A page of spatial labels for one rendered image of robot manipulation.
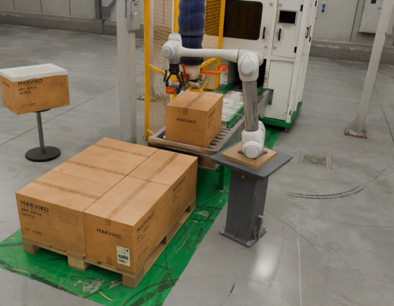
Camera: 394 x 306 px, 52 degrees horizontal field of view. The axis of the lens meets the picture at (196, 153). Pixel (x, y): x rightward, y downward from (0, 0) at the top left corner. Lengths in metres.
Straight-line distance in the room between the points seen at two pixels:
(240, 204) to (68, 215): 1.36
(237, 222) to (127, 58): 2.23
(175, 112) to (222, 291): 1.65
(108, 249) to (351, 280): 1.85
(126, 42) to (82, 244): 2.37
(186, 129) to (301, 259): 1.53
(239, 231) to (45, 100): 2.54
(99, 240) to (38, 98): 2.16
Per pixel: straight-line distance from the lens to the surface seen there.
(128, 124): 4.85
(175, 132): 3.81
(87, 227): 2.98
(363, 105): 6.25
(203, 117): 3.67
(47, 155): 5.02
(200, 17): 3.52
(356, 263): 3.63
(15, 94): 4.57
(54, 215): 3.12
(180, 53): 2.87
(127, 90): 4.72
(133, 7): 4.51
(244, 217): 3.42
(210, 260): 3.33
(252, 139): 2.92
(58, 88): 4.73
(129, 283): 3.07
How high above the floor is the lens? 2.12
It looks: 25 degrees down
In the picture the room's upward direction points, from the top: 3 degrees clockwise
